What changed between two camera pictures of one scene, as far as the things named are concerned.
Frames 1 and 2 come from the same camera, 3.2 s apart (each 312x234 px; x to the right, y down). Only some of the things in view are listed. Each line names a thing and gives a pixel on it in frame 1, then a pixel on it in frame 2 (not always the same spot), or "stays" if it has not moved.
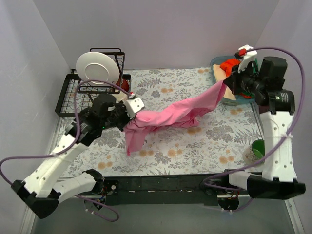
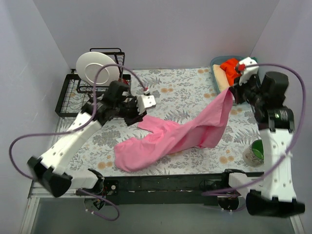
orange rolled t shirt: x=228 y=65 stays
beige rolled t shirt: x=221 y=75 stays
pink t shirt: x=182 y=113 → x=203 y=130
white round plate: x=97 y=66 stays
